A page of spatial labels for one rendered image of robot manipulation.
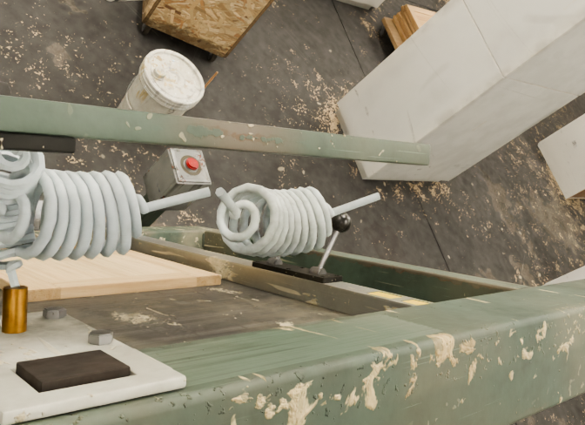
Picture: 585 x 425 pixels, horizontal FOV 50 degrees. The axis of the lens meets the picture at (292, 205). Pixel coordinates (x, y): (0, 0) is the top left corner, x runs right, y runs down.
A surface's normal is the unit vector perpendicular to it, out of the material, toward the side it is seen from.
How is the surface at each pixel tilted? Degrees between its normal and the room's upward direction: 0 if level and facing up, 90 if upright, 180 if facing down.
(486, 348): 32
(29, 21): 0
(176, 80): 0
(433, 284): 90
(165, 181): 90
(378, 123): 90
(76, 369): 58
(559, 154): 90
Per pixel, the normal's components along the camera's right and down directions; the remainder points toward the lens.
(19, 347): 0.06, -1.00
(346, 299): -0.75, 0.00
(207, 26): 0.09, 0.85
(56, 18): 0.58, -0.47
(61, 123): 0.66, 0.07
